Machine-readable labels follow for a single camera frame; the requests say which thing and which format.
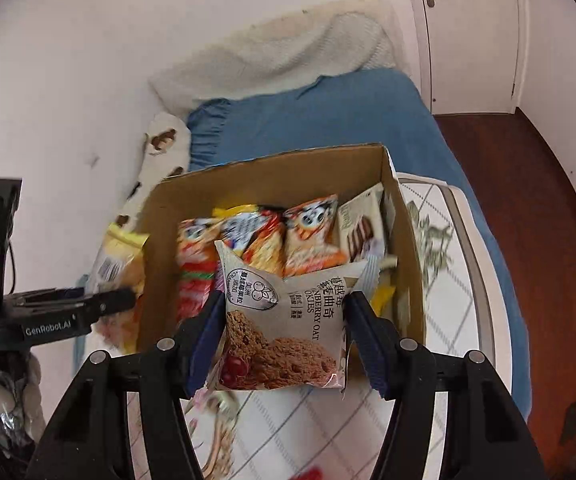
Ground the clear yellow biscuit packet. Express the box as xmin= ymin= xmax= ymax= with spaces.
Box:
xmin=85 ymin=223 xmax=149 ymax=354

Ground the cranberry oat cookie packet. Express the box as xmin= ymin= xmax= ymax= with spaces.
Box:
xmin=215 ymin=242 xmax=379 ymax=390

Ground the orange panda snack bag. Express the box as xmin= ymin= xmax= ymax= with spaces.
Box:
xmin=282 ymin=194 xmax=348 ymax=278

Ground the cream chocolate biscuit packet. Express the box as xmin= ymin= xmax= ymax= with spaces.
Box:
xmin=337 ymin=183 xmax=386 ymax=262

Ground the black orange noodle packet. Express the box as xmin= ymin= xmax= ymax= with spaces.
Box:
xmin=212 ymin=204 xmax=285 ymax=276

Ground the red white snack packet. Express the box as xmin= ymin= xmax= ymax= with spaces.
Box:
xmin=290 ymin=466 xmax=324 ymax=480

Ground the colourful candy balls bag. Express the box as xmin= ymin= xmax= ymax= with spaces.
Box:
xmin=369 ymin=284 xmax=396 ymax=318

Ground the bear print pillow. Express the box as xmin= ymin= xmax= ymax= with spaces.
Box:
xmin=114 ymin=112 xmax=192 ymax=232

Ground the white patterned tablecloth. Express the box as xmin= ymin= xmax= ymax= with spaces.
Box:
xmin=182 ymin=174 xmax=514 ymax=479

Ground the blue green milk carton box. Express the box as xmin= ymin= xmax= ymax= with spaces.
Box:
xmin=136 ymin=143 xmax=427 ymax=350

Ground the white pillow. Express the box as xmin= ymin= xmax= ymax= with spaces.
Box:
xmin=150 ymin=0 xmax=410 ymax=119

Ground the blue bed sheet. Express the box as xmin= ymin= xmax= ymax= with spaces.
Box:
xmin=186 ymin=68 xmax=532 ymax=416

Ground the white door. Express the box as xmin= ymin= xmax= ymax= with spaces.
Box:
xmin=410 ymin=0 xmax=526 ymax=115

